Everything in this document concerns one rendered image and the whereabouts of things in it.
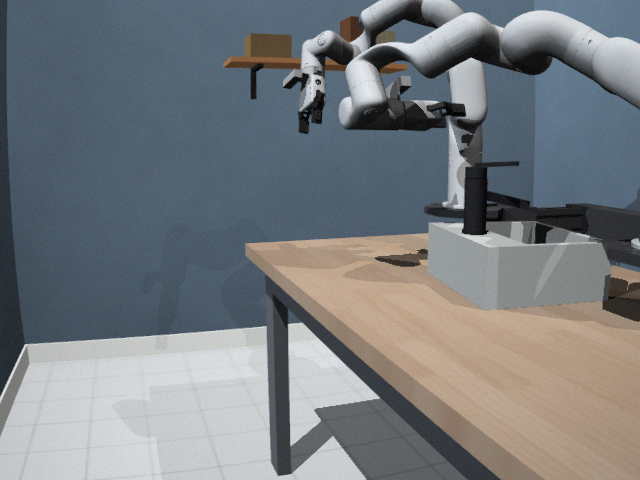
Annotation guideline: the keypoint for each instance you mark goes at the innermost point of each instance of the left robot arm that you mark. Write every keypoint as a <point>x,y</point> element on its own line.
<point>615,62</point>

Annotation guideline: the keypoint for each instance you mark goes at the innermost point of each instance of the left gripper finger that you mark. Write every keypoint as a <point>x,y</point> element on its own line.
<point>442,124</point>
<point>453,109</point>

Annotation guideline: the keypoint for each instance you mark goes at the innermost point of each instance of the white rectangular sink basin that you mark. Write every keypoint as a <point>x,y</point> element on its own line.
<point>540,265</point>

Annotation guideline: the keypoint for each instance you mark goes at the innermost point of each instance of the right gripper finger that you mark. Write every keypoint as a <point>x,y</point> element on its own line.
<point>318,107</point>
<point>303,122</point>

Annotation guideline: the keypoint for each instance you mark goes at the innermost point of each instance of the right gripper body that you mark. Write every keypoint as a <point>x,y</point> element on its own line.
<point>310,84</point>

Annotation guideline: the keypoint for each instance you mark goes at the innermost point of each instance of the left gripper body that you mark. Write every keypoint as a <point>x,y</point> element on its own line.
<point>415,116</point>

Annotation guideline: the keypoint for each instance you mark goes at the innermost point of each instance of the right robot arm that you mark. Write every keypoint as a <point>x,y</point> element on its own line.
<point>467,79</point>

